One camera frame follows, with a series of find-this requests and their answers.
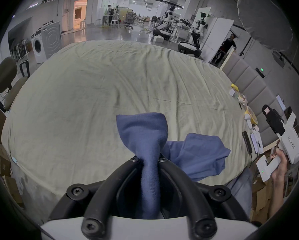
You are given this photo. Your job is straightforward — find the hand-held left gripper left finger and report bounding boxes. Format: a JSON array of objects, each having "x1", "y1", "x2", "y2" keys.
[{"x1": 49, "y1": 156, "x2": 144, "y2": 239}]

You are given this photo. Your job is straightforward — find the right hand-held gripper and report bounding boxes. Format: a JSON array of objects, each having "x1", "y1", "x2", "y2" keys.
[{"x1": 256, "y1": 104, "x2": 299, "y2": 183}]

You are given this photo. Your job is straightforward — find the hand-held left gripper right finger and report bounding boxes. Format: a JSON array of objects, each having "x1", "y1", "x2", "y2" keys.
[{"x1": 159, "y1": 156, "x2": 250, "y2": 240}]

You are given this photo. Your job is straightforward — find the dark blue shirt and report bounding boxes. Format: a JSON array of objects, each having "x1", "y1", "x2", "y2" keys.
[{"x1": 116, "y1": 112, "x2": 231, "y2": 220}]

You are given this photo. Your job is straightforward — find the person's right forearm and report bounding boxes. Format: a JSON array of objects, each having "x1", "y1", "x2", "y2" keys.
[{"x1": 266, "y1": 177, "x2": 288, "y2": 225}]

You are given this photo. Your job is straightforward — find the person's right hand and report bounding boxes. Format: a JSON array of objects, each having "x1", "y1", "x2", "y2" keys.
[{"x1": 269, "y1": 147, "x2": 289, "y2": 182}]

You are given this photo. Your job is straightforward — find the white hand controller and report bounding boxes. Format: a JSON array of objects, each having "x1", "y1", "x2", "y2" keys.
[{"x1": 250, "y1": 131, "x2": 264, "y2": 154}]

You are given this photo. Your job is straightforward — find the black phone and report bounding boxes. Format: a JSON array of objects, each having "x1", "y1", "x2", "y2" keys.
[{"x1": 242, "y1": 131, "x2": 253, "y2": 155}]

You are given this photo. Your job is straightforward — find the padded beige headboard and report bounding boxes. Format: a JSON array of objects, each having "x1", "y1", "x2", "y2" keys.
[{"x1": 220, "y1": 51, "x2": 285, "y2": 155}]

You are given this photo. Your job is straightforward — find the person's legs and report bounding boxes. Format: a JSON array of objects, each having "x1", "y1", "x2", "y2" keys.
[{"x1": 226, "y1": 168, "x2": 253, "y2": 221}]

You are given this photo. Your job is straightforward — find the grey softbox lamp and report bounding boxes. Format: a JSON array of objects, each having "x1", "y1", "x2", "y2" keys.
[{"x1": 236, "y1": 0, "x2": 294, "y2": 53}]

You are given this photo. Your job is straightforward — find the stack of cartons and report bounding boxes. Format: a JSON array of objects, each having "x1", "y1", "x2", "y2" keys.
[{"x1": 0, "y1": 134, "x2": 23, "y2": 206}]

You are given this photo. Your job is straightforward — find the black and white wheeled robot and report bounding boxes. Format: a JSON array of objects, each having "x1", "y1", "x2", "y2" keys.
[{"x1": 177, "y1": 11, "x2": 208, "y2": 58}]

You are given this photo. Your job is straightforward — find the bed with pale green sheet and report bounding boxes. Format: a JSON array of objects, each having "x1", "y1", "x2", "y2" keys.
[{"x1": 1, "y1": 39, "x2": 255, "y2": 224}]

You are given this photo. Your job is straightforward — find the white humanoid robot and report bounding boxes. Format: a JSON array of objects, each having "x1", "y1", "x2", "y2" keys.
[{"x1": 153, "y1": 5, "x2": 183, "y2": 41}]

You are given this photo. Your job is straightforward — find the olive office chair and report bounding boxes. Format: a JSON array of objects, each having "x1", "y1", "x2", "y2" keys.
[{"x1": 0, "y1": 56, "x2": 30, "y2": 112}]

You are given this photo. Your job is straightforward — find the white washing machine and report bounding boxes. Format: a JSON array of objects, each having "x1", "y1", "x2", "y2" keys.
[{"x1": 30, "y1": 30, "x2": 48, "y2": 64}]

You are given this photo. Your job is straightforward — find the grey mesh office chair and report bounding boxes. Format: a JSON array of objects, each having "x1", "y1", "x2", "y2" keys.
[{"x1": 124, "y1": 11, "x2": 138, "y2": 30}]

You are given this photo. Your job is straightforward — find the grey ribbed round-pattern panel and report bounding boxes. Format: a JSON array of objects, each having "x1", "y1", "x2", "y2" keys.
[{"x1": 41, "y1": 21, "x2": 63, "y2": 60}]

